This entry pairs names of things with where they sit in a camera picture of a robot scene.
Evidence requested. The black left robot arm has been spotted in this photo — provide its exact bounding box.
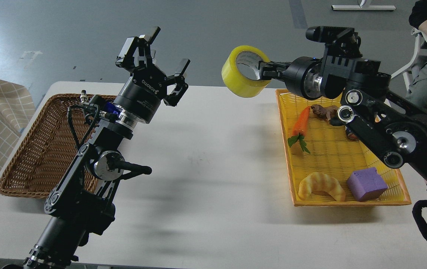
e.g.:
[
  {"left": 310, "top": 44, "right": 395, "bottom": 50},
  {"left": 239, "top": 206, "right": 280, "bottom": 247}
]
[{"left": 5, "top": 26, "right": 190, "bottom": 269}]

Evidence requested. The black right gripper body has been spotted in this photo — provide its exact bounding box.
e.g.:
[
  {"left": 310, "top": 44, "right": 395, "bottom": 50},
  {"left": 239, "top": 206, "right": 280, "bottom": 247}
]
[{"left": 272, "top": 56, "right": 322, "bottom": 99}]

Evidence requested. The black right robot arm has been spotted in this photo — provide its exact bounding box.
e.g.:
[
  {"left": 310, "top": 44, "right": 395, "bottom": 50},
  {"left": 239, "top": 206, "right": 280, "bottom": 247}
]
[{"left": 258, "top": 26, "right": 427, "bottom": 181}]

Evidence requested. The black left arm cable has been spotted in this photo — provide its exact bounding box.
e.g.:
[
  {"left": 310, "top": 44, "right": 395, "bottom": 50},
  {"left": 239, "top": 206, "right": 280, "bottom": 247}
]
[{"left": 67, "top": 105, "right": 100, "bottom": 144}]

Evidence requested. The white monitor stand base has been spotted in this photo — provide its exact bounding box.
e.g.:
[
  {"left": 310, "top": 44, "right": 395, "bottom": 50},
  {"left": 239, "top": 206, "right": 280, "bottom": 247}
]
[{"left": 331, "top": 0, "right": 396, "bottom": 12}]

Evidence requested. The small blue white can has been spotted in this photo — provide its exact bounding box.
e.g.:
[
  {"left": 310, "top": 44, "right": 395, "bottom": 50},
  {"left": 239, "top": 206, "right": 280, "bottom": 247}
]
[{"left": 345, "top": 127, "right": 359, "bottom": 141}]

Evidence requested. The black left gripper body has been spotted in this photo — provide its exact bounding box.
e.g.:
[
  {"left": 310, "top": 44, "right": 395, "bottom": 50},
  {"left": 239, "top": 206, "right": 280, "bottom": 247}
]
[{"left": 114, "top": 52, "right": 167, "bottom": 124}]

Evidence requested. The yellow plastic basket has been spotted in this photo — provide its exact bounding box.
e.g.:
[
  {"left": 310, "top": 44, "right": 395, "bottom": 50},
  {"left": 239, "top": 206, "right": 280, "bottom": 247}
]
[{"left": 275, "top": 89, "right": 411, "bottom": 207}]

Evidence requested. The white office chair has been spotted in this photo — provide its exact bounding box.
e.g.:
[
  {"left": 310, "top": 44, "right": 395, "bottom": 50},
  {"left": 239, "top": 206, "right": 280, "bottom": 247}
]
[{"left": 392, "top": 28, "right": 427, "bottom": 94}]

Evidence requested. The brown wicker basket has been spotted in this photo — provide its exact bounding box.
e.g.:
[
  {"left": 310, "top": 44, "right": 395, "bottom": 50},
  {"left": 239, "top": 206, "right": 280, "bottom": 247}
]
[{"left": 0, "top": 94, "right": 80, "bottom": 198}]

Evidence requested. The brown toy animal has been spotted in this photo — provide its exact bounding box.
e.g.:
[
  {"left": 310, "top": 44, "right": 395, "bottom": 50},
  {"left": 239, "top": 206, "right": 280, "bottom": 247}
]
[{"left": 310, "top": 104, "right": 338, "bottom": 121}]

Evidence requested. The yellow packing tape roll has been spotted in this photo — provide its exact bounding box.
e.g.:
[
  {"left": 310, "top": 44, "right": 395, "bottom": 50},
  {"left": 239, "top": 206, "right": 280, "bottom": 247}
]
[{"left": 221, "top": 45, "right": 271, "bottom": 98}]

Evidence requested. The orange toy carrot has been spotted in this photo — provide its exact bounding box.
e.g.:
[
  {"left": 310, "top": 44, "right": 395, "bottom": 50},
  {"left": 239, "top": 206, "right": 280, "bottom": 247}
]
[{"left": 287, "top": 106, "right": 311, "bottom": 154}]

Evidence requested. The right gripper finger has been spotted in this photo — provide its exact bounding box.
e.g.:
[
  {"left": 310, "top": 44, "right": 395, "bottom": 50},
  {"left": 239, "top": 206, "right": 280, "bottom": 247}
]
[{"left": 258, "top": 60, "right": 290, "bottom": 80}]

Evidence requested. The toy croissant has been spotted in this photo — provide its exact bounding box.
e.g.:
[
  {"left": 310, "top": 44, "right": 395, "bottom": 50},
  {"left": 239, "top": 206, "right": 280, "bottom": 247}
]
[{"left": 298, "top": 172, "right": 346, "bottom": 202}]

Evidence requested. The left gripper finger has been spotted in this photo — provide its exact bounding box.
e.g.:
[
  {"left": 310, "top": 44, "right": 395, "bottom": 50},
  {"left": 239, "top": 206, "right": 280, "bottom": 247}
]
[
  {"left": 115, "top": 26, "right": 161, "bottom": 73},
  {"left": 163, "top": 58, "right": 191, "bottom": 106}
]

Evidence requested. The purple foam block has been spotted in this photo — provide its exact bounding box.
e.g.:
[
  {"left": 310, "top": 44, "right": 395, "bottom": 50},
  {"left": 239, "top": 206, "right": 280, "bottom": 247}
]
[{"left": 346, "top": 167, "right": 388, "bottom": 202}]

